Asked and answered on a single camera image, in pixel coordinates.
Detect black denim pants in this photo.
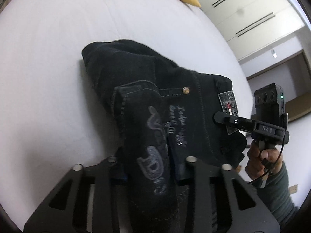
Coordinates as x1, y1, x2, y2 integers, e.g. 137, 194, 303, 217
82, 40, 246, 232

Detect green sleeve right forearm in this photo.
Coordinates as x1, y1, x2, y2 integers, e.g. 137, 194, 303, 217
257, 163, 299, 229

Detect person's right hand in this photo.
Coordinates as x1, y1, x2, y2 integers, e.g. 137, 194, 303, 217
245, 140, 283, 180

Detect white wardrobe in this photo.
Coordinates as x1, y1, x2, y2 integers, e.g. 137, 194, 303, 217
199, 0, 310, 78

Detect black cable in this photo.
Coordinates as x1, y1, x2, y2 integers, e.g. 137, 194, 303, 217
247, 112, 290, 190

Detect black camera box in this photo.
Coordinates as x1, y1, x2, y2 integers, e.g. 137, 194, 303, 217
252, 83, 286, 128

